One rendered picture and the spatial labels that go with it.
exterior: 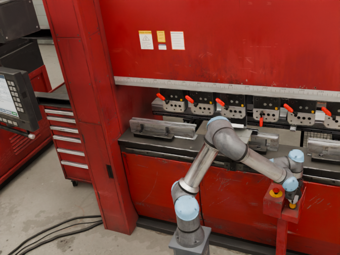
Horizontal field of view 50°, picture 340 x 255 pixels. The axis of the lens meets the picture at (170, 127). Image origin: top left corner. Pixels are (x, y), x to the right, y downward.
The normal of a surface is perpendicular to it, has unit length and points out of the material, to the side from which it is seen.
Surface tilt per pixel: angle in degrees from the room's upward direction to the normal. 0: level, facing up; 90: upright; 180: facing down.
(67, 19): 90
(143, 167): 90
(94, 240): 0
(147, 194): 94
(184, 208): 7
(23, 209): 0
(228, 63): 90
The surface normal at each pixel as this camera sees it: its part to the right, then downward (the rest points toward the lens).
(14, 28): 0.84, 0.19
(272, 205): -0.50, 0.48
